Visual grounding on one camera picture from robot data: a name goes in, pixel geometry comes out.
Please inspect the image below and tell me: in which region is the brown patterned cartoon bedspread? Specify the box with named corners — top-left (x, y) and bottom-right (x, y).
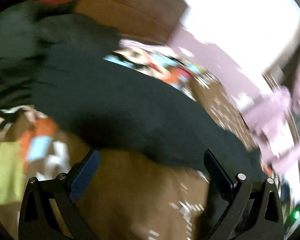
top-left (0, 40), bottom-right (259, 239)

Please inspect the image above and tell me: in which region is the dark green jacket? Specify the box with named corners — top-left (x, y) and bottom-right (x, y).
top-left (0, 0), bottom-right (121, 110)

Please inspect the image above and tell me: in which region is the wooden headboard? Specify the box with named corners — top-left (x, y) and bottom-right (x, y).
top-left (75, 0), bottom-right (187, 44)

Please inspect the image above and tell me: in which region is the left pink curtain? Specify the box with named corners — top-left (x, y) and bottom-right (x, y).
top-left (243, 86), bottom-right (300, 176)

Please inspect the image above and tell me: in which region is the black large garment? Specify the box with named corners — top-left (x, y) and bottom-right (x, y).
top-left (32, 44), bottom-right (266, 181)

